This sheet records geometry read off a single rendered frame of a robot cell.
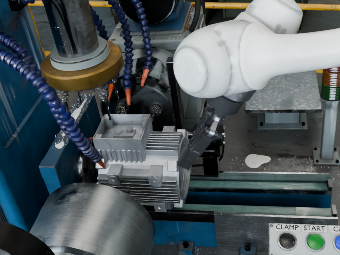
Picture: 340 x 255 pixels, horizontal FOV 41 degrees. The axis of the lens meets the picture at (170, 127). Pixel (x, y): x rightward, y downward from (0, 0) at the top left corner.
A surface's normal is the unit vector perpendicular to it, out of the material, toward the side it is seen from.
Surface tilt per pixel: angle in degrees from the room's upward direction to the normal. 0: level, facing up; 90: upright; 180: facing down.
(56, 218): 13
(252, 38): 38
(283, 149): 0
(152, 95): 90
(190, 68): 78
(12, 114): 90
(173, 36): 0
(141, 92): 90
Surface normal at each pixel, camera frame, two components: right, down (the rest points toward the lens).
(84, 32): 0.63, 0.39
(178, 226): -0.16, 0.60
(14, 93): 0.98, 0.00
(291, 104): -0.13, -0.80
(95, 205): 0.16, -0.77
